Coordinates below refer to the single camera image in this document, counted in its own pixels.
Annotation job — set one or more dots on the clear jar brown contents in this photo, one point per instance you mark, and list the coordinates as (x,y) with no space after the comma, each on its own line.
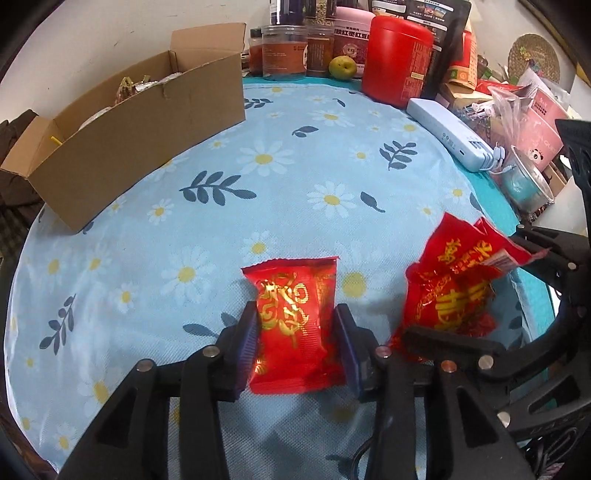
(320,50)

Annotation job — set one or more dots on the red plastic packet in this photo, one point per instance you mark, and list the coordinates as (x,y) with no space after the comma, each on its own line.
(496,85)

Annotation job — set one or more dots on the red canister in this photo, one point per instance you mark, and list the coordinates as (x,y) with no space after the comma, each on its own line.
(397,60)

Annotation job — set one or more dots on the round woven mat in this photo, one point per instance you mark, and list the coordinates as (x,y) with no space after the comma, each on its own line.
(533,57)

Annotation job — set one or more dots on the pink printed box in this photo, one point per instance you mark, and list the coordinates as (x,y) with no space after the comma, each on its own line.
(549,120)

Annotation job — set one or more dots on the cardboard box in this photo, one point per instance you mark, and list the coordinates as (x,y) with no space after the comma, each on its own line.
(138,134)

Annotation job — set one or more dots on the clear plastic bag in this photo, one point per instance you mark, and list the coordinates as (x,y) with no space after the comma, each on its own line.
(508,115)

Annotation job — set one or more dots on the brown jacket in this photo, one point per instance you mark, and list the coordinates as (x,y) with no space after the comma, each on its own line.
(14,124)

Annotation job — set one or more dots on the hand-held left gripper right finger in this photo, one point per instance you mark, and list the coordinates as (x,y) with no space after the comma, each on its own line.
(351,346)

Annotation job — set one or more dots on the tall jar with nuts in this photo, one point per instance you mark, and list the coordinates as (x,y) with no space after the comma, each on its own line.
(318,10)

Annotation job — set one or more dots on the large black pouch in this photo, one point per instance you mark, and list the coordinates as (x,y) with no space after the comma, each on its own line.
(448,46)

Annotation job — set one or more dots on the small red snack packet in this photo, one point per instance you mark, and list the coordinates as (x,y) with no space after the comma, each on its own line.
(291,323)

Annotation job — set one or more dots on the clear plastic cup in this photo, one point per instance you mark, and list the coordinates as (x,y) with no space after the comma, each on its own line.
(526,182)

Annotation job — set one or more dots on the pink canister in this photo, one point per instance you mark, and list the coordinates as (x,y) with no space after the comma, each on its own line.
(351,41)

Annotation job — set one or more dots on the clear jar orange contents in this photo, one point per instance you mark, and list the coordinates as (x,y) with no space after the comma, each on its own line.
(284,53)

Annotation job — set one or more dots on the light blue power strip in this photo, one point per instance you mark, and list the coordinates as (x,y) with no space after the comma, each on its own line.
(443,124)

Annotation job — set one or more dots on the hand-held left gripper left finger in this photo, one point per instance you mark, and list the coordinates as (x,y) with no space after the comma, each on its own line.
(247,346)

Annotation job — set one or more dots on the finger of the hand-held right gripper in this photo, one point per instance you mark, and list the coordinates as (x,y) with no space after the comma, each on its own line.
(556,249)
(443,341)

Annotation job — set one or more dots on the green apple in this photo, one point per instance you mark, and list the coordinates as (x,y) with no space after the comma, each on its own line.
(342,68)

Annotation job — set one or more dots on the large red snack bag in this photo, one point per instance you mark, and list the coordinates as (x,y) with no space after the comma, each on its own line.
(443,286)

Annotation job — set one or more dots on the blue floral tablecloth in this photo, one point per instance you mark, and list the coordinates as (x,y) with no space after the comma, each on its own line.
(300,184)

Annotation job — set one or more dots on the orange paper bag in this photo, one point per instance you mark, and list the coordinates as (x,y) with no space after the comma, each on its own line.
(464,69)

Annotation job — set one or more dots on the teal cloth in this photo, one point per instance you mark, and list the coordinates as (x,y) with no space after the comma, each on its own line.
(501,203)

